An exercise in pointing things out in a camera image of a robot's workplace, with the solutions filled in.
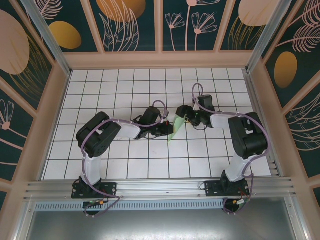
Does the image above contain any grey sheet metal panel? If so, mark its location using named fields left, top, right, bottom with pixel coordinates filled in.
left=24, top=197, right=305, bottom=240

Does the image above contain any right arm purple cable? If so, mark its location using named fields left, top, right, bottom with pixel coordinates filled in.
left=191, top=82, right=272, bottom=216

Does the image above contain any light green paper sheet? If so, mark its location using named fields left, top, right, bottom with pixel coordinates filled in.
left=167, top=115, right=187, bottom=143

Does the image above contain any small electronics board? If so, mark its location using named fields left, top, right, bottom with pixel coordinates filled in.
left=230, top=198, right=251, bottom=208
left=83, top=199, right=109, bottom=209

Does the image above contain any slotted grey cable duct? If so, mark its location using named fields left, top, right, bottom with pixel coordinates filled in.
left=33, top=199, right=226, bottom=212

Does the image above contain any aluminium side rail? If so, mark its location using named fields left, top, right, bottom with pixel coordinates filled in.
left=243, top=69, right=285, bottom=179

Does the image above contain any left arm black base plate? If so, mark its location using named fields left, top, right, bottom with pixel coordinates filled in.
left=71, top=181, right=118, bottom=200

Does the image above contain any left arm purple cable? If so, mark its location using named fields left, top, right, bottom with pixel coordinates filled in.
left=80, top=99, right=171, bottom=218

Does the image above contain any aluminium corner post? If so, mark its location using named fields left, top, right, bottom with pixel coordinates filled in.
left=245, top=0, right=300, bottom=74
left=19, top=0, right=73, bottom=76

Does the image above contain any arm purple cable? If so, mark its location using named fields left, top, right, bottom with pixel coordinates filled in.
left=191, top=82, right=272, bottom=216
left=80, top=99, right=171, bottom=218

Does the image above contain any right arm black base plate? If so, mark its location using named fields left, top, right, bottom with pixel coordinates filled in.
left=204, top=180, right=250, bottom=198

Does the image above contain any aluminium mounting rail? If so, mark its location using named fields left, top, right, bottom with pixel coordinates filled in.
left=23, top=176, right=299, bottom=201

